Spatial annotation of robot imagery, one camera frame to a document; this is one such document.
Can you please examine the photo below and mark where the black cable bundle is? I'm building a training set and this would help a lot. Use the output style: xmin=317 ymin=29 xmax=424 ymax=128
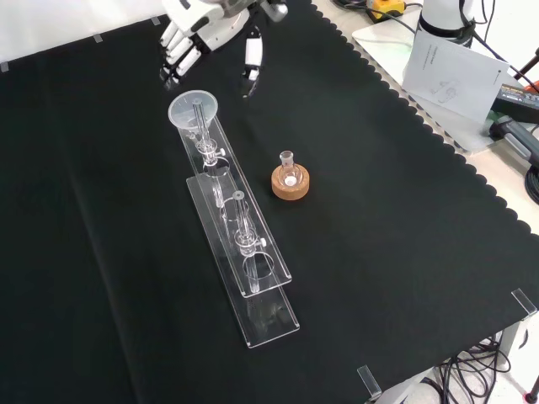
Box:
xmin=433 ymin=334 xmax=539 ymax=404

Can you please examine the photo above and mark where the black power adapter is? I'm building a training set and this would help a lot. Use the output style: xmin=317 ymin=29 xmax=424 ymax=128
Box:
xmin=491 ymin=82 xmax=539 ymax=125

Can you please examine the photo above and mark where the pale board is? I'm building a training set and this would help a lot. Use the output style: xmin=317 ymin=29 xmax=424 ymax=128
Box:
xmin=350 ymin=8 xmax=526 ymax=153

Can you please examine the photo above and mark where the grey box with black cables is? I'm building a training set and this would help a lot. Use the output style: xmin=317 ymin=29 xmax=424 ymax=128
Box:
xmin=488 ymin=117 xmax=539 ymax=167

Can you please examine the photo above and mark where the yellow stop button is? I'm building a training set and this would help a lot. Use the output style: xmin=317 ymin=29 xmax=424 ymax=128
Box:
xmin=365 ymin=0 xmax=406 ymax=23

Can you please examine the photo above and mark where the clear acrylic funnel stand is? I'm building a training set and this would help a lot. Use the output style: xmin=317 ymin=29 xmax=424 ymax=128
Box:
xmin=175 ymin=95 xmax=302 ymax=350

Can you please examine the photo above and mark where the cork ring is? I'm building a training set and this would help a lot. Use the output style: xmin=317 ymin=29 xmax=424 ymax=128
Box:
xmin=270 ymin=162 xmax=312 ymax=203

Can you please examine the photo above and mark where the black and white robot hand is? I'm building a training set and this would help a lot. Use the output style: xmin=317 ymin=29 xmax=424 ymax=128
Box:
xmin=158 ymin=0 xmax=265 ymax=98

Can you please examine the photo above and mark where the clear plastic funnel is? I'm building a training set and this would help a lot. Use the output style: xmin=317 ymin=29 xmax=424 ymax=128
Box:
xmin=168 ymin=88 xmax=220 ymax=146

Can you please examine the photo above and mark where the black bench cloth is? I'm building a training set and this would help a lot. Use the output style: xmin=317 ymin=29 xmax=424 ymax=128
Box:
xmin=0 ymin=0 xmax=539 ymax=404

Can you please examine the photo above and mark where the small glass round-bottom flask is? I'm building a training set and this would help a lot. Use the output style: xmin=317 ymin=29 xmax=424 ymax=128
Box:
xmin=278 ymin=150 xmax=302 ymax=189

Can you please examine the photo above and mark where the white paper booklet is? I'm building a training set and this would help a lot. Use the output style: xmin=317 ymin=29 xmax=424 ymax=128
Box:
xmin=401 ymin=30 xmax=511 ymax=124

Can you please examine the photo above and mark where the clear acrylic cloth clamp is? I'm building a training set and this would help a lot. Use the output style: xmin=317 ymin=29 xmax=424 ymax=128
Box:
xmin=356 ymin=364 xmax=383 ymax=401
xmin=510 ymin=288 xmax=539 ymax=322

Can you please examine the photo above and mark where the black and red tripod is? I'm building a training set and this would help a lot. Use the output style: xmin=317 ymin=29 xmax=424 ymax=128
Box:
xmin=510 ymin=45 xmax=539 ymax=94

